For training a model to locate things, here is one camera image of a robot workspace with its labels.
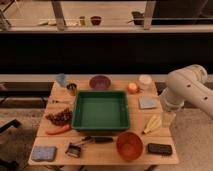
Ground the background small cup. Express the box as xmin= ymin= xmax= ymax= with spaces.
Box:
xmin=79 ymin=16 xmax=86 ymax=26

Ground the yellow banana toy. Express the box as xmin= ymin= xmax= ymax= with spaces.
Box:
xmin=143 ymin=115 xmax=162 ymax=134

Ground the orange plastic bowl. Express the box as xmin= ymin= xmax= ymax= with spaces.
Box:
xmin=116 ymin=132 xmax=143 ymax=162

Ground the blue sponge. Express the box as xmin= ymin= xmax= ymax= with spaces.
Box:
xmin=31 ymin=146 xmax=57 ymax=162

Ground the blue grey cloth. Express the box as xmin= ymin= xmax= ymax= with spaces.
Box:
xmin=139 ymin=96 xmax=157 ymax=109

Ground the black handled tool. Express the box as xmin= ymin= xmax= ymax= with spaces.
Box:
xmin=82 ymin=136 xmax=113 ymax=143

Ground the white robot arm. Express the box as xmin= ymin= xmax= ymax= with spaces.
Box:
xmin=160 ymin=64 xmax=213 ymax=127

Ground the blue plastic cup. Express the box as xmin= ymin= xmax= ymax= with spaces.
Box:
xmin=55 ymin=73 xmax=67 ymax=88

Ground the small black brush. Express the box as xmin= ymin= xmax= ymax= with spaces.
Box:
xmin=65 ymin=142 xmax=86 ymax=158

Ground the dark grape bunch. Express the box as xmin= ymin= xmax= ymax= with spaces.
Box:
xmin=45 ymin=108 xmax=72 ymax=126

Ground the orange fruit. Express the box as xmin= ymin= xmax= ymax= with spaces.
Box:
xmin=127 ymin=82 xmax=139 ymax=94

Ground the white round container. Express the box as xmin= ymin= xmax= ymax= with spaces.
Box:
xmin=138 ymin=74 xmax=152 ymax=90

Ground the orange carrot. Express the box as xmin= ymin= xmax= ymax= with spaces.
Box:
xmin=45 ymin=124 xmax=71 ymax=135

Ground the background dark pot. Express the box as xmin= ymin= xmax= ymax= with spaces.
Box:
xmin=131 ymin=11 xmax=144 ymax=25

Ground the green plastic bin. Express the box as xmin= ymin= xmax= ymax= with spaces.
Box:
xmin=72 ymin=90 xmax=130 ymax=131

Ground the dark red background bowl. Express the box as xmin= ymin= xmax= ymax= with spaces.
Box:
xmin=90 ymin=16 xmax=102 ymax=26

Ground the purple bowl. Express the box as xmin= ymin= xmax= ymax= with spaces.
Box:
xmin=89 ymin=75 xmax=111 ymax=90

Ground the metal cup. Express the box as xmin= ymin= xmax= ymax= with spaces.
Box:
xmin=66 ymin=83 xmax=77 ymax=96

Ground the wooden table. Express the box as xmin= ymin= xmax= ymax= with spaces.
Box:
xmin=28 ymin=82 xmax=179 ymax=166

